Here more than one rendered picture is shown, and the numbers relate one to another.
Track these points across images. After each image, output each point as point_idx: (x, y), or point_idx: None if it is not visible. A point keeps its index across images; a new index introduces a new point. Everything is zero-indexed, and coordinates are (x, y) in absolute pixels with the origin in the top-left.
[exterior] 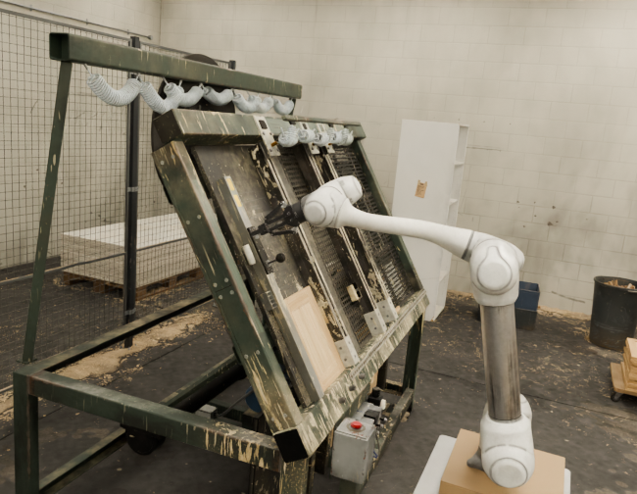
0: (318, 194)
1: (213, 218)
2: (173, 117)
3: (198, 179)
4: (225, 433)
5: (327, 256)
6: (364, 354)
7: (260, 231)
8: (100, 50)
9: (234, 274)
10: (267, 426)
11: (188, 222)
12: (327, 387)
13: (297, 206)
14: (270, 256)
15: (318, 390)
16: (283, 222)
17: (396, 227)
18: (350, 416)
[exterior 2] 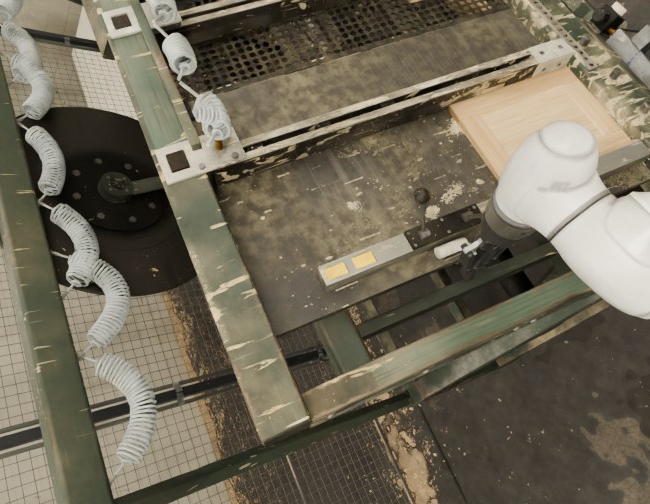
0: (632, 294)
1: (435, 342)
2: (278, 436)
3: (370, 366)
4: None
5: (363, 29)
6: (536, 15)
7: (477, 272)
8: (77, 462)
9: (524, 311)
10: None
11: (427, 371)
12: (614, 121)
13: (506, 241)
14: (423, 184)
15: (640, 154)
16: (499, 249)
17: None
18: (645, 85)
